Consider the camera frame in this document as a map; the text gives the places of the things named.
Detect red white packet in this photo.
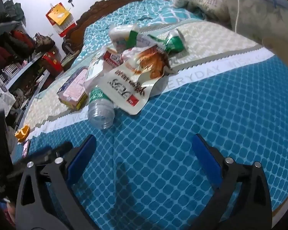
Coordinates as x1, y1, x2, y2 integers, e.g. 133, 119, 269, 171
103, 49, 125, 69

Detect orange peel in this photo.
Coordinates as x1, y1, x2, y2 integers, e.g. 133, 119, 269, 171
15, 125, 31, 142

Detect floral cloth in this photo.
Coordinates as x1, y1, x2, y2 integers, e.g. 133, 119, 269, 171
0, 65, 16, 117

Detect dark handbag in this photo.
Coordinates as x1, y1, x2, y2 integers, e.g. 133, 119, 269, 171
34, 33, 56, 53

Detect green white wrapper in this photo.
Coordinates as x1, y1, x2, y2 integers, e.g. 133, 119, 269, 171
147, 29, 187, 53

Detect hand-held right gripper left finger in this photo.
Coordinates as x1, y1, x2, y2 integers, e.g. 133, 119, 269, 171
16, 134, 98, 230

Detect storage shelf with clothes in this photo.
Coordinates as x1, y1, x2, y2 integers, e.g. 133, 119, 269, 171
0, 0, 51, 99

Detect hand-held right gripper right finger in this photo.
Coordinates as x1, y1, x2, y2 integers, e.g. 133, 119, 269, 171
191, 134, 273, 230

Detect carved wooden headboard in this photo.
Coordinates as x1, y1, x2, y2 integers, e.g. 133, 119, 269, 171
62, 0, 144, 54

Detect pink flat box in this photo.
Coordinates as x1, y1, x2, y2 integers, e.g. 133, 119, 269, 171
57, 67, 89, 111

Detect clear plastic bottle green label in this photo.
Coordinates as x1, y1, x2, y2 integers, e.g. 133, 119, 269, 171
87, 86, 116, 130

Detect newspaper print pillow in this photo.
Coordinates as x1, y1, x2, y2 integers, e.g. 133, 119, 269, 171
173, 0, 231, 21

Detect white plastic packaging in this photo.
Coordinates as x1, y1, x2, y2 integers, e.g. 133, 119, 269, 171
84, 48, 109, 90

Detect red yellow wall calendar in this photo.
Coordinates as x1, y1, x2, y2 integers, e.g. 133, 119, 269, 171
46, 2, 77, 38

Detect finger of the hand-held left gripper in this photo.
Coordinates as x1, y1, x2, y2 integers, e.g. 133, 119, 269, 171
22, 141, 74, 166

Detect large white snack bag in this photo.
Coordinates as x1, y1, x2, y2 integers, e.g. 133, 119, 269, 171
96, 45, 175, 115

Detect red gift box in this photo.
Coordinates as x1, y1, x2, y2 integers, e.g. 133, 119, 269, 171
42, 51, 64, 77

